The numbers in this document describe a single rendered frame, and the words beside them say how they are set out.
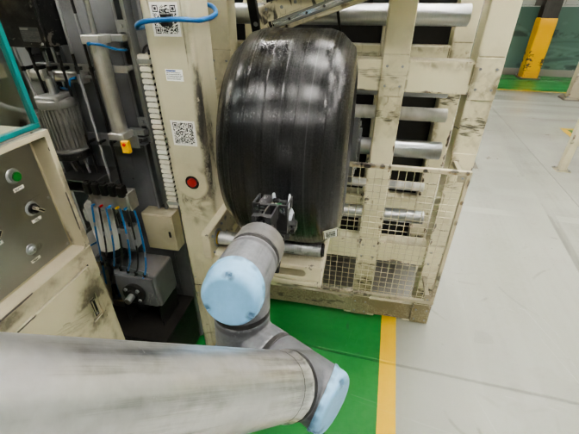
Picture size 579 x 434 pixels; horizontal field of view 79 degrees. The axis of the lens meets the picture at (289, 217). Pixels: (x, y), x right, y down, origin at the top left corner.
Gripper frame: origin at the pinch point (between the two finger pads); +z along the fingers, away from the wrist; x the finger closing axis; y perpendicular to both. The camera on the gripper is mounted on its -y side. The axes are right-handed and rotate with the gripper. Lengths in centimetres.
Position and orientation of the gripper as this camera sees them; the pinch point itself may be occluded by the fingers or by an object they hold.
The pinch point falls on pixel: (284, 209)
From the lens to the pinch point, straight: 82.7
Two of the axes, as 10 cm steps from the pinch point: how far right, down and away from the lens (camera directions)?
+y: 0.2, -9.0, -4.3
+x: -9.8, -1.1, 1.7
